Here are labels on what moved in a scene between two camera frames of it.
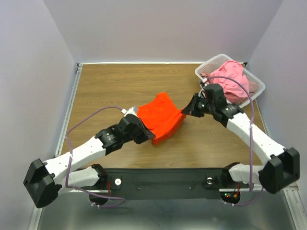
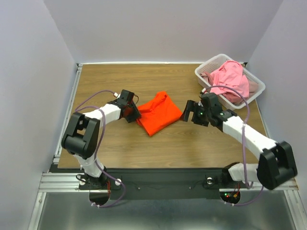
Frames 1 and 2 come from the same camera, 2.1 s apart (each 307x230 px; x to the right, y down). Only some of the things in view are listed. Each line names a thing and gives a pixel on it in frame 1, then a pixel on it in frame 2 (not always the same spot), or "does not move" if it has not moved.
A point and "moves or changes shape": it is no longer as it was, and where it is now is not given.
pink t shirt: (234, 70) does not move
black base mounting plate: (134, 183) does not move
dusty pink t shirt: (253, 86) does not move
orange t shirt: (162, 116) moves or changes shape
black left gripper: (146, 134) → (136, 114)
